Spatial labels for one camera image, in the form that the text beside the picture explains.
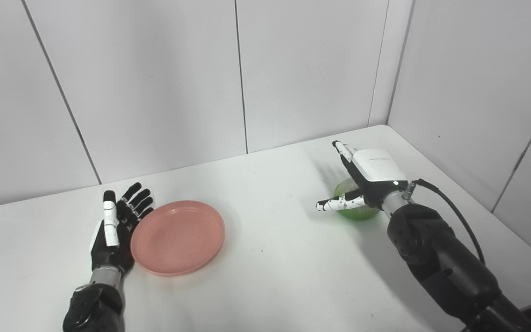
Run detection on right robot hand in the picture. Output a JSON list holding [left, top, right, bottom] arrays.
[[316, 140, 409, 213]]

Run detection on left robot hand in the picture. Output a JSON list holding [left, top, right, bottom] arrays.
[[90, 182, 154, 276]]

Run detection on green cabbage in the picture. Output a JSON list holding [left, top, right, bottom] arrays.
[[334, 178, 380, 221]]

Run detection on pink plate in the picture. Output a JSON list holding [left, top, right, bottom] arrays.
[[130, 200, 226, 277]]

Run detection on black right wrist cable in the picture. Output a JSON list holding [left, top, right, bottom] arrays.
[[404, 178, 486, 264]]

